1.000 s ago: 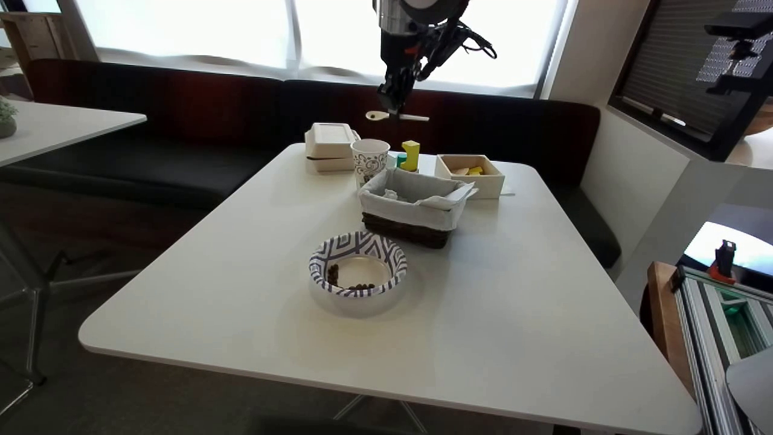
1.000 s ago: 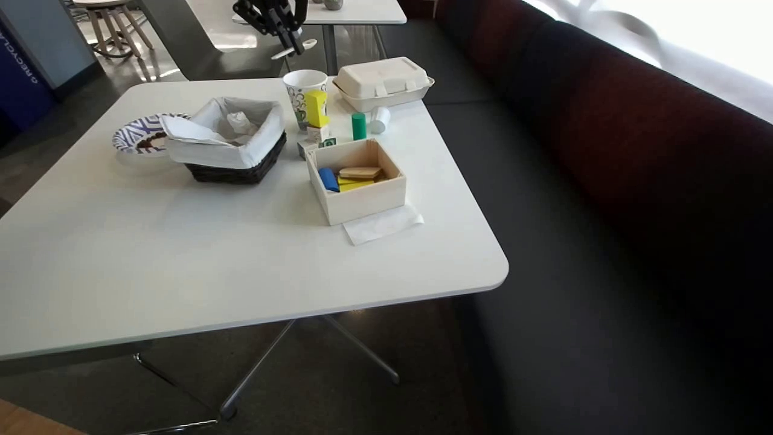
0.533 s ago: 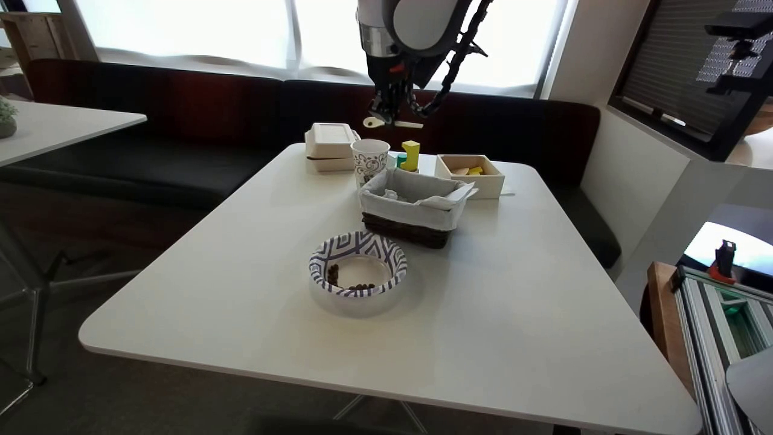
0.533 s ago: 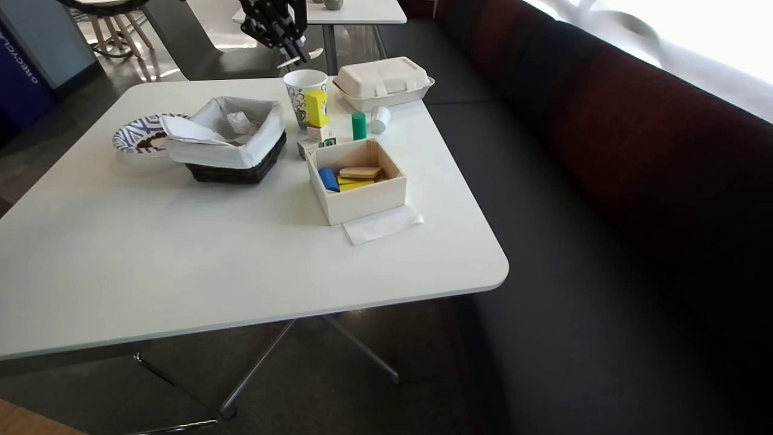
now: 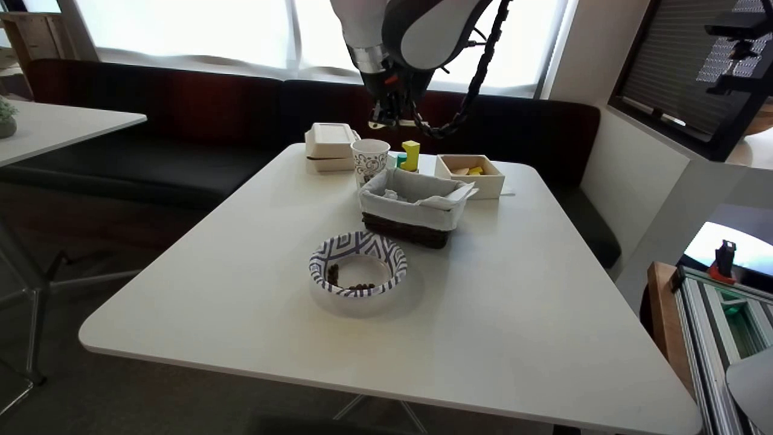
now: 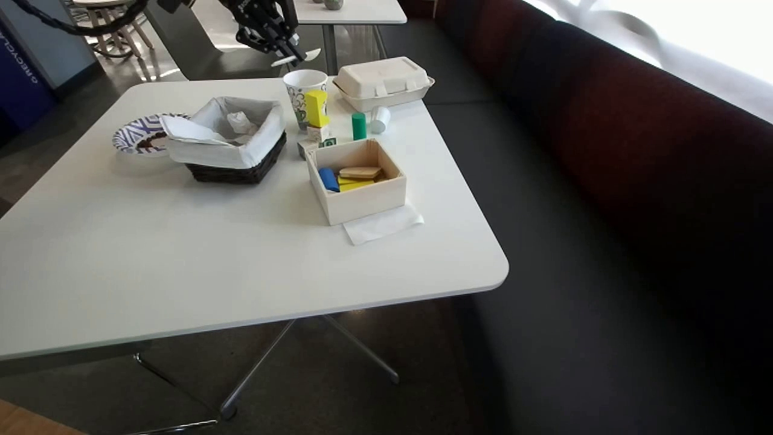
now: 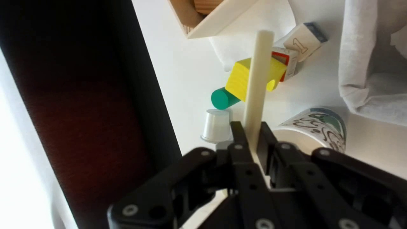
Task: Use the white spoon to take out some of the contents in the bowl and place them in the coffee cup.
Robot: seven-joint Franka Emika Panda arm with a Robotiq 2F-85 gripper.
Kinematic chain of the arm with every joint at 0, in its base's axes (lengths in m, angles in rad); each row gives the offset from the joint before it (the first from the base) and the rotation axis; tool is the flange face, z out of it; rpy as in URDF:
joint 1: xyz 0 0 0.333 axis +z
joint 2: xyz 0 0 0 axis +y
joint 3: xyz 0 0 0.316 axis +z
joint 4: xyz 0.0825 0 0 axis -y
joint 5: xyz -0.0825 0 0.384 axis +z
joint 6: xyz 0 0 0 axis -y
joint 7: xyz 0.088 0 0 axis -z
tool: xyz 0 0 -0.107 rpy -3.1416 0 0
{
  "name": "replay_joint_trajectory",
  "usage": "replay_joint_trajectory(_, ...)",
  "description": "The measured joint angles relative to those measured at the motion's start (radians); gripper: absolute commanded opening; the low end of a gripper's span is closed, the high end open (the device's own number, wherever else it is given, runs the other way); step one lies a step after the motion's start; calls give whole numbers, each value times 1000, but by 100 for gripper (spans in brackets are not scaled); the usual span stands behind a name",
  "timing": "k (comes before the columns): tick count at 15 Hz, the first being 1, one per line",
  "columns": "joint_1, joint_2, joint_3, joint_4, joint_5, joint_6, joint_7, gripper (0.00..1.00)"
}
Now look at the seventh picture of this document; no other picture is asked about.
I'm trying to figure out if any cream plastic utensil handle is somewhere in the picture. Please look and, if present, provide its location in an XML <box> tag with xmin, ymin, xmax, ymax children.
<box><xmin>241</xmin><ymin>29</ymin><xmax>274</xmax><ymax>170</ymax></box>

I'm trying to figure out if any printed paper cup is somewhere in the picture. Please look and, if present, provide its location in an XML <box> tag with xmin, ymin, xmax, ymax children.
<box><xmin>272</xmin><ymin>105</ymin><xmax>348</xmax><ymax>156</ymax></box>

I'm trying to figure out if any dark red bench sofa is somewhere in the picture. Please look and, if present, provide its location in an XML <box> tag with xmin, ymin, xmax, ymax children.
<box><xmin>0</xmin><ymin>0</ymin><xmax>183</xmax><ymax>229</ymax></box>

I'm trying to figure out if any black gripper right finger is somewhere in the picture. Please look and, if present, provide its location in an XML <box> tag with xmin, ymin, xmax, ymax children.
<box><xmin>258</xmin><ymin>121</ymin><xmax>407</xmax><ymax>229</ymax></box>

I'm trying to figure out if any yellow toy block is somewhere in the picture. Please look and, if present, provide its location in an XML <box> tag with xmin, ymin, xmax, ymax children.
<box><xmin>224</xmin><ymin>56</ymin><xmax>288</xmax><ymax>103</ymax></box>

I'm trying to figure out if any white wooden box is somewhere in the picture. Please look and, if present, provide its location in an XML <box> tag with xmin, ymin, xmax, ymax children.
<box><xmin>169</xmin><ymin>0</ymin><xmax>260</xmax><ymax>41</ymax></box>

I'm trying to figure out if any red edged letter block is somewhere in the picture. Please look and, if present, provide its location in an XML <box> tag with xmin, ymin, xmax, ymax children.
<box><xmin>271</xmin><ymin>46</ymin><xmax>300</xmax><ymax>83</ymax></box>

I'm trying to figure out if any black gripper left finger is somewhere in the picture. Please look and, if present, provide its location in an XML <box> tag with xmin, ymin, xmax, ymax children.
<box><xmin>107</xmin><ymin>119</ymin><xmax>277</xmax><ymax>229</ymax></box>

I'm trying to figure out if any small white pod cup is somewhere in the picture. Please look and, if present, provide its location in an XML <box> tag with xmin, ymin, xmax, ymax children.
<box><xmin>199</xmin><ymin>108</ymin><xmax>234</xmax><ymax>144</ymax></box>

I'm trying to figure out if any green toy cylinder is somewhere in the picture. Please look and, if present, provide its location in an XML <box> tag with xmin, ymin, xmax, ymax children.
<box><xmin>210</xmin><ymin>85</ymin><xmax>243</xmax><ymax>112</ymax></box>

